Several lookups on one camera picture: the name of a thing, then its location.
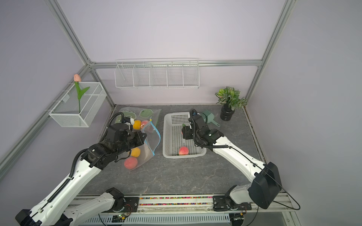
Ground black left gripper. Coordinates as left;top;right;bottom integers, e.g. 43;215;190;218
116;130;147;155

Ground yellow peach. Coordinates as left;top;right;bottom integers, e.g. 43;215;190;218
131;147;141;158
133;120;141;130

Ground pink peach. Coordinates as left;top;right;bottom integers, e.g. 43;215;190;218
141;120;149;128
178;147;189;155
124;157;138;170

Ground clear bag with blue zipper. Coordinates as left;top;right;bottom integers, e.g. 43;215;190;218
123;122;161;168

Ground green printed zip-top bag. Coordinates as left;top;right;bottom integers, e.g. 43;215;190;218
119;106;161;130

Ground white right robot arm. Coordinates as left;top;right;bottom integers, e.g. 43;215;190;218
182;109;282;209

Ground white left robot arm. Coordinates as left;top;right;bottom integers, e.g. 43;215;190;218
15;123;147;226

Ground green hand brush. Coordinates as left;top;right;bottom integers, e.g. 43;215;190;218
200;110;220;127

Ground black plant vase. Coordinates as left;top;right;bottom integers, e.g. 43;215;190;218
220;104;235;121

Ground green artificial plant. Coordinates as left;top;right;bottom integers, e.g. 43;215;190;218
215;87;247;111

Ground pink artificial tulip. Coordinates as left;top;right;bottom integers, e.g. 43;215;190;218
74;74;90;113

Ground white vent grille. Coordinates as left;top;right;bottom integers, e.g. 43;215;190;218
81;213;231;226

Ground white wire side basket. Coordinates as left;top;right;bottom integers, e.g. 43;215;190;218
49;82;107;128

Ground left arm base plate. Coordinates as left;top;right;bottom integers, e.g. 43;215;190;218
105;196;140;213

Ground white wire wall shelf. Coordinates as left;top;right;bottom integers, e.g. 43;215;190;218
115;58;200;89

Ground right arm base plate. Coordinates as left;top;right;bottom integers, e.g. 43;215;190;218
213;195;252;212

